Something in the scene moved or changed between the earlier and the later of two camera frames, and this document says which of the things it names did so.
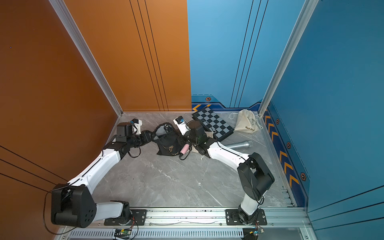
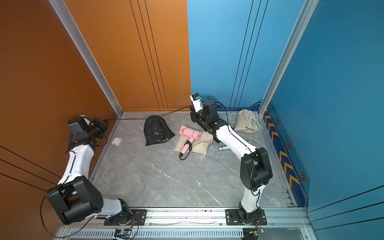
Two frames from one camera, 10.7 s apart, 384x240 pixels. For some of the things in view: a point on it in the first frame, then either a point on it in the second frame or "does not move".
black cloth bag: x=169 y=144 -> x=156 y=130
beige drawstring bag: x=246 y=122 does not move
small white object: x=127 y=129 -> x=79 y=124
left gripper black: x=147 y=137 -> x=102 y=125
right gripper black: x=183 y=140 -> x=195 y=118
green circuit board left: x=124 y=233 does not move
